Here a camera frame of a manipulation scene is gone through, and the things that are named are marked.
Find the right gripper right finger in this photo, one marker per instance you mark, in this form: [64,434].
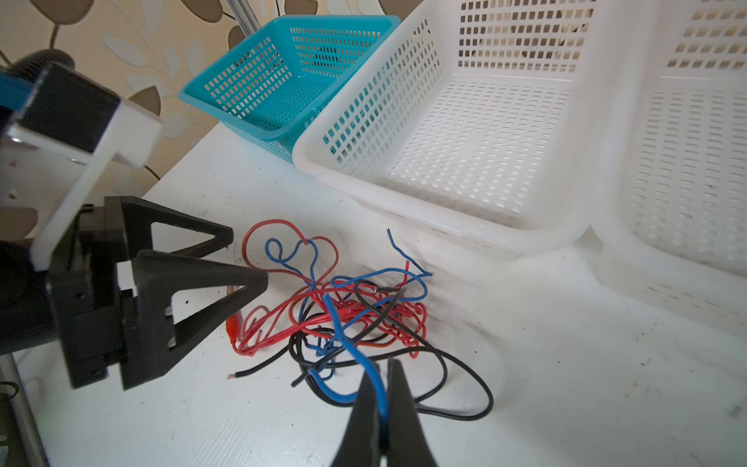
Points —
[405,441]

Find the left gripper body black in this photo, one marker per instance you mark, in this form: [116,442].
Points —
[78,301]

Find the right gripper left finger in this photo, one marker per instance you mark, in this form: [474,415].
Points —
[361,442]

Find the teal plastic basket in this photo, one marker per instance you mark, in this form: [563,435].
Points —
[273,84]

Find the white plastic basket left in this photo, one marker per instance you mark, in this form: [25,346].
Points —
[481,120]

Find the white plastic basket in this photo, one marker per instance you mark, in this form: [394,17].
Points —
[669,187]
[481,120]

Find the white plastic basket right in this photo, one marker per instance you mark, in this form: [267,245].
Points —
[669,187]

